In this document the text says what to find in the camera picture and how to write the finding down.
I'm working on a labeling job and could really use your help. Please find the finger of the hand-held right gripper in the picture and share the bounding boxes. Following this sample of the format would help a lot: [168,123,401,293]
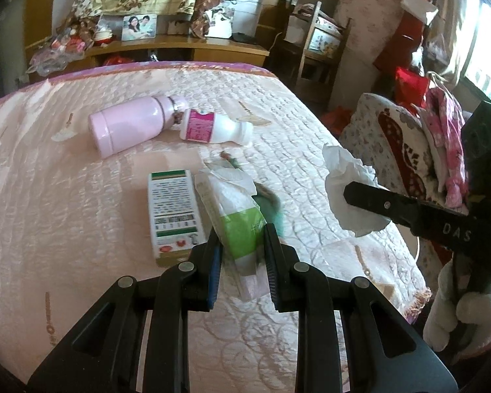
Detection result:
[344,181,469,239]

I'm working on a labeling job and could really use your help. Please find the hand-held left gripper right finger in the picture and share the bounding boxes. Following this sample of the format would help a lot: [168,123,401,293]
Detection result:
[263,221,459,393]

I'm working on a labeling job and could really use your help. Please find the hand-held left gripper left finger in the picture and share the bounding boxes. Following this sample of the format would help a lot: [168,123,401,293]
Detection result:
[27,229,224,393]

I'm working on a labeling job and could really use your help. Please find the white tissue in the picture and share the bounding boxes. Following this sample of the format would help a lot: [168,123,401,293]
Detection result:
[321,143,391,238]

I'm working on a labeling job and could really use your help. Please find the green and white tissue pack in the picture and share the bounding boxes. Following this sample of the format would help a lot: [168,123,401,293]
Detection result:
[194,161,279,300]

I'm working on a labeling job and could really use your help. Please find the person's right hand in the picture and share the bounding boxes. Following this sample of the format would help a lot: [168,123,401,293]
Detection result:
[423,260,491,368]

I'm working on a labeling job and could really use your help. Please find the floral pillow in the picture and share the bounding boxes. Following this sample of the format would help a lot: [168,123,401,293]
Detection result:
[339,92,446,214]

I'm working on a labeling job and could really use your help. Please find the white and green medicine box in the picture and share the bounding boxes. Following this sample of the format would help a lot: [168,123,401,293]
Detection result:
[147,169,207,269]

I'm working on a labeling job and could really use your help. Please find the pink clothing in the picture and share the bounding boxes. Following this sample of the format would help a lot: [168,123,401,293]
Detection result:
[423,86,470,209]

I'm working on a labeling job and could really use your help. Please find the pink quilted bedspread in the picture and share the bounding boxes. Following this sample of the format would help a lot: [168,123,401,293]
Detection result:
[0,61,432,393]

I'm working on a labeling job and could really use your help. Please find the white bottle with pink label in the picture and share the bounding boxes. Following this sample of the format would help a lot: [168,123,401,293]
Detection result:
[179,108,254,147]

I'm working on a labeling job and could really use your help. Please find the red cloth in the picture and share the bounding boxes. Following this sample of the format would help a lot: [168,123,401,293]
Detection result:
[372,16,429,108]

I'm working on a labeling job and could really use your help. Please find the pink thermos bottle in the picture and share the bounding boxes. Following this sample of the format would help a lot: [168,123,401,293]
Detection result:
[88,94,191,159]

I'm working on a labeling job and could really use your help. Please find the wooden chair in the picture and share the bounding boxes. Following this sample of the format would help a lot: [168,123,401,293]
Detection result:
[284,1,353,103]

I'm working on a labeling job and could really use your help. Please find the wooden headboard shelf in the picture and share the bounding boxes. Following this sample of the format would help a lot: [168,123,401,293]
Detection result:
[25,33,271,79]

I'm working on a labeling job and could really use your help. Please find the white printed bag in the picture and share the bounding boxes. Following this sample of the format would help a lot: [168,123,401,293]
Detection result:
[207,2,236,39]

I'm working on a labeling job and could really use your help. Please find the framed photo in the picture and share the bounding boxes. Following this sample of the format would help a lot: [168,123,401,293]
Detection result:
[120,14,158,42]

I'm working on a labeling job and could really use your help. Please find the clear plastic bag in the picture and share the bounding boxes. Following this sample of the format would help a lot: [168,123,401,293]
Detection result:
[28,47,83,77]

